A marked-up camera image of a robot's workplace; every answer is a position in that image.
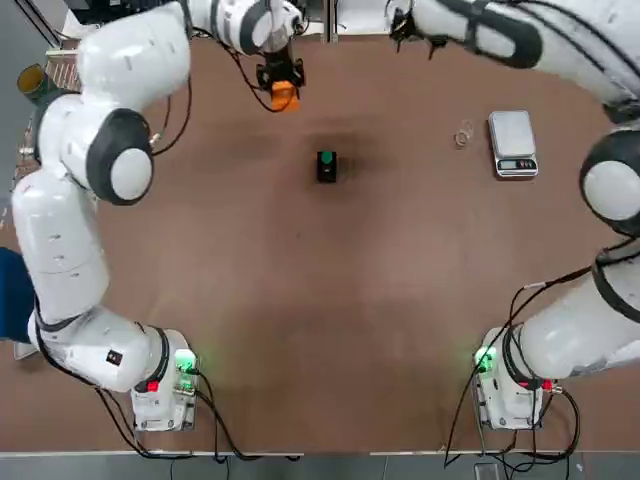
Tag aluminium frame post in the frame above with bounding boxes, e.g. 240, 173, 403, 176
323, 0, 339, 44

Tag teal cup yellow inside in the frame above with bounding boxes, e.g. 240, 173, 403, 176
17, 63, 59, 106

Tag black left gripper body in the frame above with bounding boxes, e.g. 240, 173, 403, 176
263, 47, 297, 77

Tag white wire rack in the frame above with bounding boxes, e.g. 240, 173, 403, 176
13, 47, 84, 166

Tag black button box base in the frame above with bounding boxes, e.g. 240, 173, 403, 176
315, 152, 339, 185

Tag white electronic scale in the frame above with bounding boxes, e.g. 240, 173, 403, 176
488, 110, 540, 179

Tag clear measuring cup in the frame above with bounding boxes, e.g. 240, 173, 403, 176
452, 118, 475, 150

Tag blue cloth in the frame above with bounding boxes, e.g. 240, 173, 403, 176
0, 246, 37, 342

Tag black base cable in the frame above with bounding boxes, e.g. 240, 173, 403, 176
94, 369, 304, 461

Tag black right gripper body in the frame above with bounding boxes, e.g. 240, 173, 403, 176
388, 4, 420, 42

